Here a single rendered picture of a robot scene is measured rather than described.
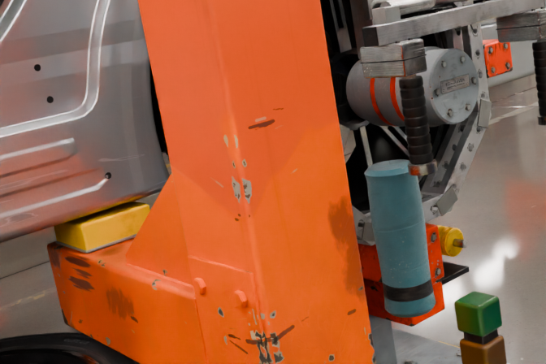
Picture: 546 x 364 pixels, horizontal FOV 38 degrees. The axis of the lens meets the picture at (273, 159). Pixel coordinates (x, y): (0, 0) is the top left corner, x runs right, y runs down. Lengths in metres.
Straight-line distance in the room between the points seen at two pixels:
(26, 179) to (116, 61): 0.25
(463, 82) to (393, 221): 0.27
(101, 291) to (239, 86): 0.57
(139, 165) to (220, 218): 0.48
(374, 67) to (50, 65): 0.53
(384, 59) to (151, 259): 0.46
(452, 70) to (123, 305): 0.66
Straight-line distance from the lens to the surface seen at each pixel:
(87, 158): 1.38
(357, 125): 1.57
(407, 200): 1.34
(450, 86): 1.38
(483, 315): 0.97
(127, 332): 1.32
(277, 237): 0.94
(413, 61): 1.21
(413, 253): 1.37
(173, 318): 1.16
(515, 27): 1.48
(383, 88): 1.41
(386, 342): 1.77
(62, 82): 1.39
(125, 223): 1.42
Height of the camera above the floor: 1.04
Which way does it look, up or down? 11 degrees down
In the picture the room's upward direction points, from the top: 10 degrees counter-clockwise
